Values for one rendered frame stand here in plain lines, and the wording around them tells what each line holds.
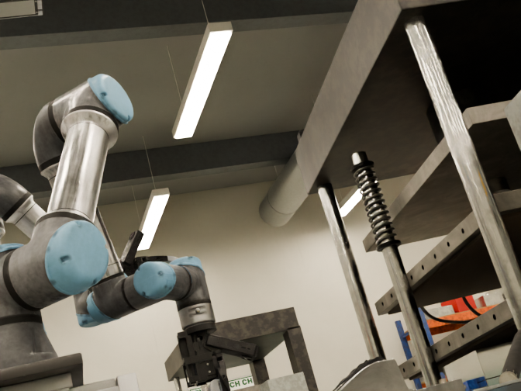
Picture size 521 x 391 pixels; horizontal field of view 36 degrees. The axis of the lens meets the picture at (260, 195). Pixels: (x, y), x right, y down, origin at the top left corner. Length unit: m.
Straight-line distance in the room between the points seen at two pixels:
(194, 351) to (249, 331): 4.81
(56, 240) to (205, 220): 8.46
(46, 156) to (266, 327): 4.95
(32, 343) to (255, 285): 8.29
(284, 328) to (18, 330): 5.25
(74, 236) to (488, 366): 1.38
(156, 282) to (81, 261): 0.28
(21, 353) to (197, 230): 8.37
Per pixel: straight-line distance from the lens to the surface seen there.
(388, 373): 1.73
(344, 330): 9.88
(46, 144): 1.76
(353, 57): 2.56
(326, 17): 6.46
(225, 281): 9.61
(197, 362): 1.71
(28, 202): 2.12
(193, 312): 1.73
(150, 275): 1.65
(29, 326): 1.47
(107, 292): 1.74
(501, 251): 2.03
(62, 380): 1.43
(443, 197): 2.77
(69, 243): 1.39
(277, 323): 6.61
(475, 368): 2.43
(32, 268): 1.42
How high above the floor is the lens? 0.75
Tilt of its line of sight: 19 degrees up
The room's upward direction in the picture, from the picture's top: 16 degrees counter-clockwise
